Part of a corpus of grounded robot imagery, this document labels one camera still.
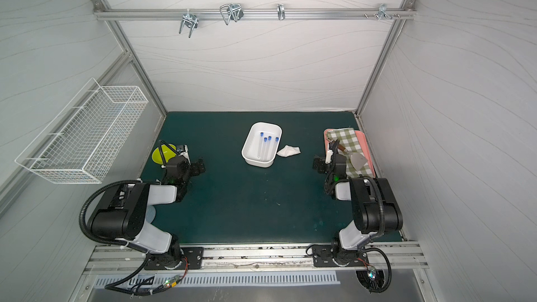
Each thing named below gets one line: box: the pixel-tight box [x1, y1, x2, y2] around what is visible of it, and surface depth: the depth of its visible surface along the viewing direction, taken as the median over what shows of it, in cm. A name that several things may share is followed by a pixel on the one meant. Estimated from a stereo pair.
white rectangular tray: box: [241, 121, 283, 169], surface depth 107 cm
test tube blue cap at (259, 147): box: [257, 132, 264, 159], surface depth 107 cm
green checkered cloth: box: [327, 127, 375, 179], surface depth 109 cm
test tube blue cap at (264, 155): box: [262, 137, 268, 161], surface depth 106 cm
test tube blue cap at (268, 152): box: [266, 135, 272, 161], surface depth 106 cm
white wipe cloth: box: [276, 144, 302, 158], surface depth 104 cm
